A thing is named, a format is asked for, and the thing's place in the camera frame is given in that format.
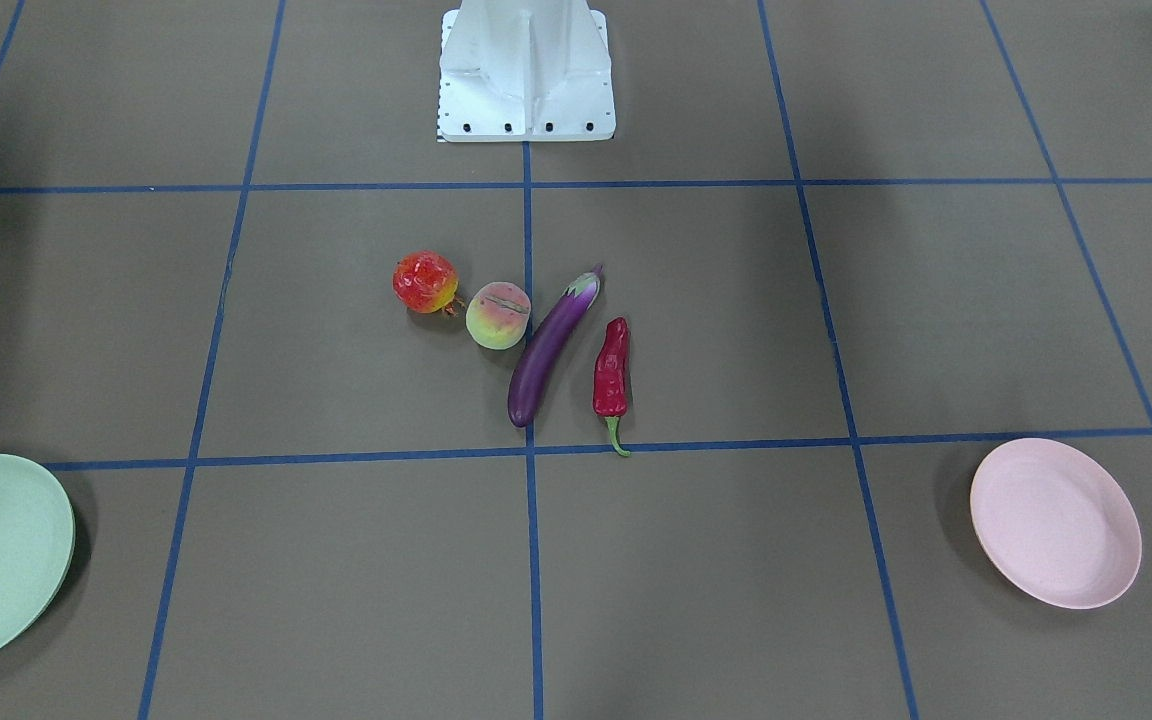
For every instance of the yellow pink peach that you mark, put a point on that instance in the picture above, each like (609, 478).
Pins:
(497, 315)

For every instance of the pink plate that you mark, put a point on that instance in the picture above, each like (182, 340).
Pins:
(1056, 524)

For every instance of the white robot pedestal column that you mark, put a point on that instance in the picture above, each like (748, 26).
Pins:
(525, 71)

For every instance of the purple eggplant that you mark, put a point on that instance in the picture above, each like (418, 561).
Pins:
(532, 371)

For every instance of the red chili pepper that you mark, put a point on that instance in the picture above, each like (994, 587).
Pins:
(610, 395)

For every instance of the red yellow pomegranate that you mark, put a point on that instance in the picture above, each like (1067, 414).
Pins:
(427, 283)

